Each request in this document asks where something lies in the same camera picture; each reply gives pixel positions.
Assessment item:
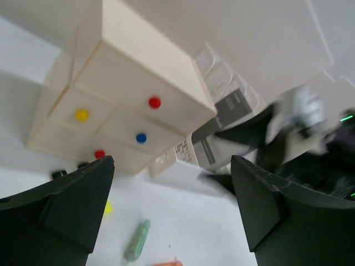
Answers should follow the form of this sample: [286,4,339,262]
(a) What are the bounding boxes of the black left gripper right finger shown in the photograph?
[231,156,354,265]

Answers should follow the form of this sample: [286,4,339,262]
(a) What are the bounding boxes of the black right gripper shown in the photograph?
[199,102,312,196]

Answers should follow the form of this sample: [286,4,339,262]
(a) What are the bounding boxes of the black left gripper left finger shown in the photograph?
[1,156,115,265]

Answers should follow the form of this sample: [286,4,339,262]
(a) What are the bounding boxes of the grey setup guide booklet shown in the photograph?
[191,89,253,172]

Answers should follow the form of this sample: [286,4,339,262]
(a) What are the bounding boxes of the cream drawer cabinet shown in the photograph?
[27,1,217,174]

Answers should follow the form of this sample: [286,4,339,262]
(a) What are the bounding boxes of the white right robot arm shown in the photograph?
[214,102,354,201]

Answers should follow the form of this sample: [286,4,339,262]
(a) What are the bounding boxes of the purple highlighter marker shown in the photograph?
[50,170,67,180]

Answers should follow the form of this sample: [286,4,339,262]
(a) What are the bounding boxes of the yellow highlighter marker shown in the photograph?
[77,162,114,218]

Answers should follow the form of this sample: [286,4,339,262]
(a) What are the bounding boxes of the white file organizer rack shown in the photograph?
[148,41,278,178]

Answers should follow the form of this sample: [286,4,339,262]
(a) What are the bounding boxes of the green transparent cap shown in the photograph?
[124,219,151,262]

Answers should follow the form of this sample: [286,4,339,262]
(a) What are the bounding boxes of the orange transparent cap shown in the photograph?
[152,260,183,266]

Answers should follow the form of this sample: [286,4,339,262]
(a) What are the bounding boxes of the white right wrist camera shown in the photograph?
[291,86,325,130]

